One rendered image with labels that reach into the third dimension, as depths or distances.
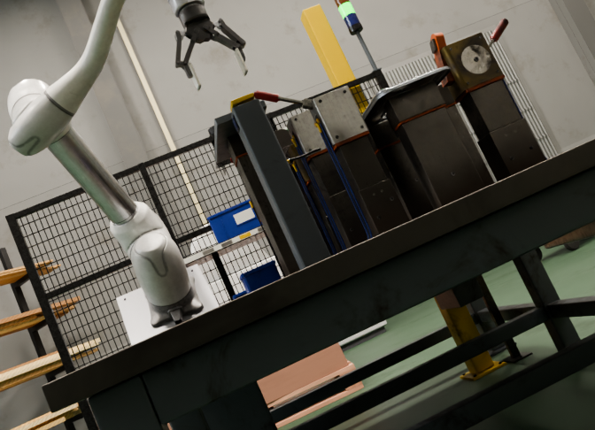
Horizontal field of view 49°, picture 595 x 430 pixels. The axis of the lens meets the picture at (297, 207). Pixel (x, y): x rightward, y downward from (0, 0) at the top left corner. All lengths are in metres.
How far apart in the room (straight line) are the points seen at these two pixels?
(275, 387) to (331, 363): 0.39
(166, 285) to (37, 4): 8.06
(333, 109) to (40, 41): 8.41
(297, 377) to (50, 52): 6.50
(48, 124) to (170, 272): 0.61
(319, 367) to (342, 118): 3.01
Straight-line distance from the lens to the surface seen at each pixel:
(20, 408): 8.93
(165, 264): 2.15
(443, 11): 10.21
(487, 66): 1.64
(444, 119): 1.53
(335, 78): 3.37
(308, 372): 4.35
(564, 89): 10.44
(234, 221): 2.89
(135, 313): 2.36
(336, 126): 1.49
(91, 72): 1.90
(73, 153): 2.14
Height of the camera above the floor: 0.66
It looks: 8 degrees up
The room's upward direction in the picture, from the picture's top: 25 degrees counter-clockwise
